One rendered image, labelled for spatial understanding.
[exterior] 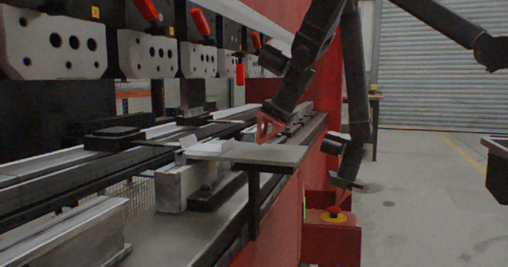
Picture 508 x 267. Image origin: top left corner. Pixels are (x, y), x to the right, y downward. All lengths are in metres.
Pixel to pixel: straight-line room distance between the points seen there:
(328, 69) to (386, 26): 5.34
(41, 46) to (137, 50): 0.18
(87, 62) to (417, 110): 7.91
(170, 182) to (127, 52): 0.31
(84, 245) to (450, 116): 8.05
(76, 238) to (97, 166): 0.41
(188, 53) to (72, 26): 0.31
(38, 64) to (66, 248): 0.25
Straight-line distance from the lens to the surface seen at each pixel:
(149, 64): 0.63
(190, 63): 0.76
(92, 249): 0.59
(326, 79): 2.93
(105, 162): 0.97
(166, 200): 0.79
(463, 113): 8.38
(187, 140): 0.87
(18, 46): 0.45
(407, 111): 8.21
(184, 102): 0.82
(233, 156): 0.76
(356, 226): 0.99
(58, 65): 0.49
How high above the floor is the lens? 1.18
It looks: 9 degrees down
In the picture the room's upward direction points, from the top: straight up
